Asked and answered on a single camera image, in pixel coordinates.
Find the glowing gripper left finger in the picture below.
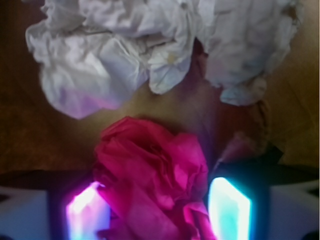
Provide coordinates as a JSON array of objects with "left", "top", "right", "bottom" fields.
[{"left": 50, "top": 181, "right": 111, "bottom": 240}]

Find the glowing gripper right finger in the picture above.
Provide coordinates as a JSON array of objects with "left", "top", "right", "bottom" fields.
[{"left": 207, "top": 162, "right": 272, "bottom": 240}]

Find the red paper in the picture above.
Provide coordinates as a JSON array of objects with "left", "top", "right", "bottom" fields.
[{"left": 93, "top": 117, "right": 215, "bottom": 240}]

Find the crumpled white paper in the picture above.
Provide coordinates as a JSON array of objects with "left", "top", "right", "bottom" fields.
[{"left": 25, "top": 0, "right": 304, "bottom": 119}]

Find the brown paper bag bin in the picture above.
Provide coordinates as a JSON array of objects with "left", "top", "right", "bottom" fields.
[{"left": 0, "top": 0, "right": 320, "bottom": 172}]

